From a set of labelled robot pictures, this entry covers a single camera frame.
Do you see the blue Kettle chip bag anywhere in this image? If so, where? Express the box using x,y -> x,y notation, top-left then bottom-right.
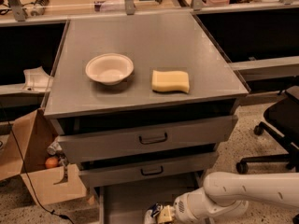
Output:
143,203 -> 164,224

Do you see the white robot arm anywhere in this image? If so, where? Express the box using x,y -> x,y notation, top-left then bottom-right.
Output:
156,172 -> 299,224

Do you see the open bottom grey drawer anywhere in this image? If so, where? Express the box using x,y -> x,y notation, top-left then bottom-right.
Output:
98,172 -> 215,224

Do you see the middle grey drawer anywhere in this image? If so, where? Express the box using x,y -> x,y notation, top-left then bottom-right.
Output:
79,151 -> 219,187

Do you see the grey drawer cabinet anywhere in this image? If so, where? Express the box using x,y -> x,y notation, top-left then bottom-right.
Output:
40,10 -> 251,224

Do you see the top grey drawer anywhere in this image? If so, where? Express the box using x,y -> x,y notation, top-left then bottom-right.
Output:
58,115 -> 237,163

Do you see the orange fruit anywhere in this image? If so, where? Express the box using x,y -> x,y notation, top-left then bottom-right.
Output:
45,157 -> 59,169

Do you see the small can in box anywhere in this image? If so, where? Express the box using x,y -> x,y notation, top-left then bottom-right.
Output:
47,141 -> 63,155

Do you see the yellow sponge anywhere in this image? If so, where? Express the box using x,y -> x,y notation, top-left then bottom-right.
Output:
151,70 -> 190,93

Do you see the black office chair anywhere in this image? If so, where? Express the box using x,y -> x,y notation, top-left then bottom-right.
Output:
235,86 -> 299,174

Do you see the white paper bowl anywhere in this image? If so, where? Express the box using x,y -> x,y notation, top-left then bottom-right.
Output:
85,53 -> 134,85

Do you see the brown cardboard box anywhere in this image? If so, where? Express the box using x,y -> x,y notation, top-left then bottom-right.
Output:
0,109 -> 87,205

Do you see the white curved plastic part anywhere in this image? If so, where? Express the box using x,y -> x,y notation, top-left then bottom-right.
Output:
21,66 -> 53,93

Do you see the black and white tool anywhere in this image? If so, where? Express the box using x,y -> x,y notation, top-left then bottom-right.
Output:
31,0 -> 50,16

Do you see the black floor cable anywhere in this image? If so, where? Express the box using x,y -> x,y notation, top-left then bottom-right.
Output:
0,103 -> 76,224

